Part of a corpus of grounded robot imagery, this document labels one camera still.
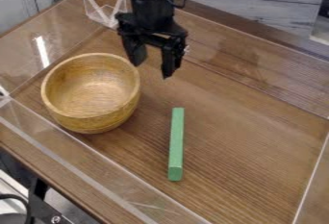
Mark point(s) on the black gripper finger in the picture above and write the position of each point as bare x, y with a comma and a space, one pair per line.
172, 58
136, 49

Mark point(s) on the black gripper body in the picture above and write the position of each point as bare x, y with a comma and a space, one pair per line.
152, 21

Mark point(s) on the brown wooden bowl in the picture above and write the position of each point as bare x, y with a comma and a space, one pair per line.
92, 92

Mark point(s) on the green wooden block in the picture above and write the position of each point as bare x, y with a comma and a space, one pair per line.
176, 156

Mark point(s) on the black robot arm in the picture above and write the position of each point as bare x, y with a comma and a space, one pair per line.
150, 25

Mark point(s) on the clear acrylic tray walls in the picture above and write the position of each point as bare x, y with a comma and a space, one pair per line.
256, 127

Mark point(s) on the clear acrylic corner bracket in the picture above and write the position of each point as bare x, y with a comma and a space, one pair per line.
104, 14

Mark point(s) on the black table leg bracket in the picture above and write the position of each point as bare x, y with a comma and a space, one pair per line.
43, 213

